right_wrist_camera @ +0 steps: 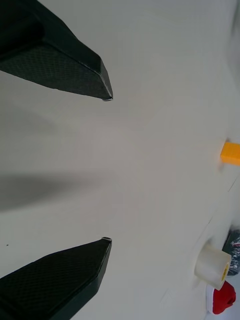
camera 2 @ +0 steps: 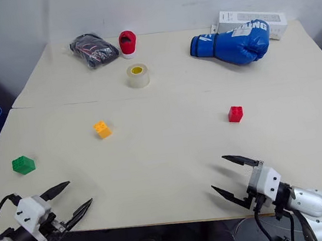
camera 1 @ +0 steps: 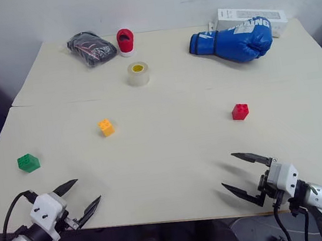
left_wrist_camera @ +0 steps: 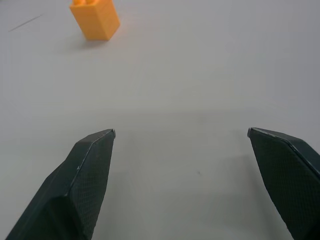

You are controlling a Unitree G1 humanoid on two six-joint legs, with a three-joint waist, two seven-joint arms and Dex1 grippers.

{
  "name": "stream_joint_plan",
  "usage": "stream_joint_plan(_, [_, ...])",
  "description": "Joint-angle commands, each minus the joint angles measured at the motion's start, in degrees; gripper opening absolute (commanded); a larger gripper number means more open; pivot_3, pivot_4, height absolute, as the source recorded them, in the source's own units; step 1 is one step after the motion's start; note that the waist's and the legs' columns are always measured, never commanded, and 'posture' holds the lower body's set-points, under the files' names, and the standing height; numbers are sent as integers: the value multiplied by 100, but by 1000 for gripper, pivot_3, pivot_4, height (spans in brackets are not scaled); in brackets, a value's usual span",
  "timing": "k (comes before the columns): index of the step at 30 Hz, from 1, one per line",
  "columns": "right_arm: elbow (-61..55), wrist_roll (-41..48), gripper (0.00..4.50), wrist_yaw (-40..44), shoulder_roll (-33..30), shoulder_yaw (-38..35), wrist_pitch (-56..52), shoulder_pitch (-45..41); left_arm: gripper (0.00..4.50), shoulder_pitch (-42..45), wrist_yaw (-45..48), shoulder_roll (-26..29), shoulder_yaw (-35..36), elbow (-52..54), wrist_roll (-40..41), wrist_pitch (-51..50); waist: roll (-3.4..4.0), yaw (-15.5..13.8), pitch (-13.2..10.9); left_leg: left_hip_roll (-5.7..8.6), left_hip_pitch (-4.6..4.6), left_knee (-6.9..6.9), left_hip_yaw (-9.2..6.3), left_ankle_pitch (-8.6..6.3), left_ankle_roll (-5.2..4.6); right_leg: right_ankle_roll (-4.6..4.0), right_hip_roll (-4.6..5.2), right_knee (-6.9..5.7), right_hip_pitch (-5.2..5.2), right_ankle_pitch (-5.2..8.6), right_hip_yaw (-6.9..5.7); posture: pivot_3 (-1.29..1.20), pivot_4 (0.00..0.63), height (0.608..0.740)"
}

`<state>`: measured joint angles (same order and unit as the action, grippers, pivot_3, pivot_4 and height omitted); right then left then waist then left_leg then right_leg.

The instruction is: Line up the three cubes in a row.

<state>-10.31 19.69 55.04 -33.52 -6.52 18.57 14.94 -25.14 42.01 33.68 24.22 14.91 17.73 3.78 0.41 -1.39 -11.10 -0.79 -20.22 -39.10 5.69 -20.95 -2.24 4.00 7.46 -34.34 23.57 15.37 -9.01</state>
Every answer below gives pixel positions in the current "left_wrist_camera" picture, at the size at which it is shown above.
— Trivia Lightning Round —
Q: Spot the orange toy building brick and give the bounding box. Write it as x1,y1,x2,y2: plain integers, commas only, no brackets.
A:
69,0,121,41

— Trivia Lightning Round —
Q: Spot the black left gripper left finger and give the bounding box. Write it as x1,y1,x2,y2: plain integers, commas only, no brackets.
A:
5,128,116,240

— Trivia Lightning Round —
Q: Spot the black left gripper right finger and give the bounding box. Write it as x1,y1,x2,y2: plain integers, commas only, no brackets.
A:
247,127,320,240

